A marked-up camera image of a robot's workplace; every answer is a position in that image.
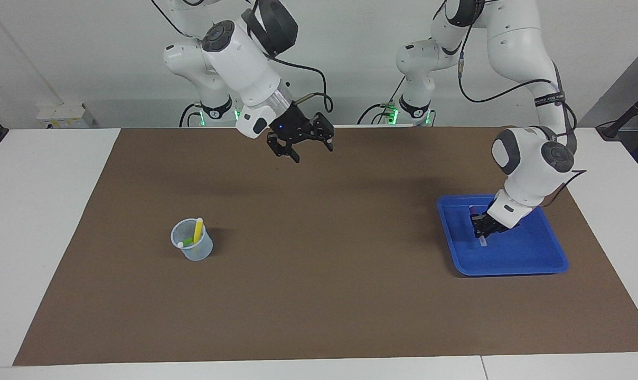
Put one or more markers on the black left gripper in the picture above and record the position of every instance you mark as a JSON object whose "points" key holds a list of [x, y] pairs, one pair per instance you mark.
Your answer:
{"points": [[494, 223]]}

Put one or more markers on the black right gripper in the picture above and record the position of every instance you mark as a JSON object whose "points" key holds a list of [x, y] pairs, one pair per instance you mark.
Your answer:
{"points": [[293, 125]]}

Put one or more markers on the purple highlighter pen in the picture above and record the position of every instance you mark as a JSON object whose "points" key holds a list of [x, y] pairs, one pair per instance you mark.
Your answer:
{"points": [[472, 210]]}

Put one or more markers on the yellow highlighter pen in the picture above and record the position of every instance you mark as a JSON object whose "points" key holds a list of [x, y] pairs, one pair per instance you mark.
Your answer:
{"points": [[198, 229]]}

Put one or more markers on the green highlighter pen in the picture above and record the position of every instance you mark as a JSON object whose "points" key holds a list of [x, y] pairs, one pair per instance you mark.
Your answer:
{"points": [[187, 243]]}

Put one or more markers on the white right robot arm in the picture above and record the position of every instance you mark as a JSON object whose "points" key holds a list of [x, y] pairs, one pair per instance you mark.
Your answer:
{"points": [[245, 63]]}

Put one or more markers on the blue plastic tray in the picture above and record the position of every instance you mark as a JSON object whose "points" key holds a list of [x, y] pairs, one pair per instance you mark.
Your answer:
{"points": [[530, 258]]}

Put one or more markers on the translucent plastic cup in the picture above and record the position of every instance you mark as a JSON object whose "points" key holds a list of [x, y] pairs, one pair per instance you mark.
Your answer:
{"points": [[197, 254]]}

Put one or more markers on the brown table mat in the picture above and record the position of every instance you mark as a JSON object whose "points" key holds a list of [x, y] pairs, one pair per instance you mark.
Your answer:
{"points": [[319, 316]]}

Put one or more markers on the black stand pole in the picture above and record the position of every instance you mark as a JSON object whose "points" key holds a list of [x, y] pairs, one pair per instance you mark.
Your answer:
{"points": [[628, 115]]}

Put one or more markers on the white power strip box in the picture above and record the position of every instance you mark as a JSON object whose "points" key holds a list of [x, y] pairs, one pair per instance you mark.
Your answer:
{"points": [[65, 116]]}

